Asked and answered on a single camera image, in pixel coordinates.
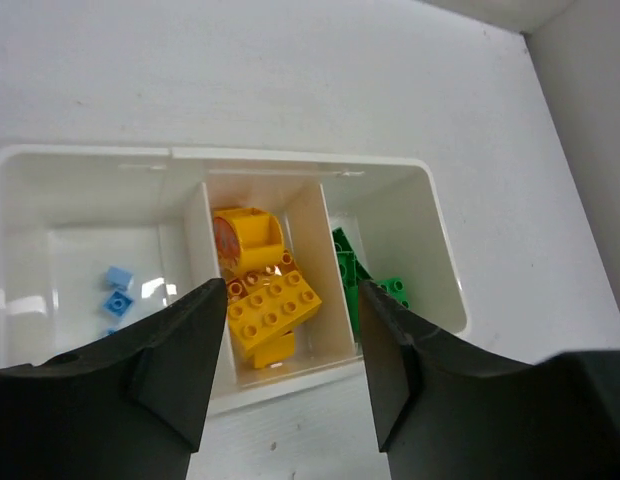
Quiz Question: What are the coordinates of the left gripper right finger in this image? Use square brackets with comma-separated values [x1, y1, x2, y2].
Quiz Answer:
[359, 281, 620, 479]

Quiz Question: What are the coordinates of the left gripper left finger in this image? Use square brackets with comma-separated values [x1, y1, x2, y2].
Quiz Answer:
[0, 278, 226, 479]

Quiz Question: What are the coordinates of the small blue lego brick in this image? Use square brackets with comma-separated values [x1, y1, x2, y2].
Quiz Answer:
[102, 290, 134, 320]

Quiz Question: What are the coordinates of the green lego brick square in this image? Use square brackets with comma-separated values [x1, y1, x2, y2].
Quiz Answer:
[376, 277, 411, 309]

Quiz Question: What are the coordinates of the yellow long lego brick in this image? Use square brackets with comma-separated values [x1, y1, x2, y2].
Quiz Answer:
[227, 270, 322, 359]

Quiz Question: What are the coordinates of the orange lego brick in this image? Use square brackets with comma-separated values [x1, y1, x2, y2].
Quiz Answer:
[223, 249, 298, 303]

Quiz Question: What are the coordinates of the yellow round lego piece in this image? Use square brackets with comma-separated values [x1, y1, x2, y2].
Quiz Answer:
[213, 208, 285, 276]

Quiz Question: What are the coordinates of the light blue lego brick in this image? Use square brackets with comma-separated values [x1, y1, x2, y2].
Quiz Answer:
[104, 266, 134, 292]

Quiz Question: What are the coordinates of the white three-compartment container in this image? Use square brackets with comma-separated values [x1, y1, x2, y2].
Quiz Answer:
[0, 144, 469, 414]

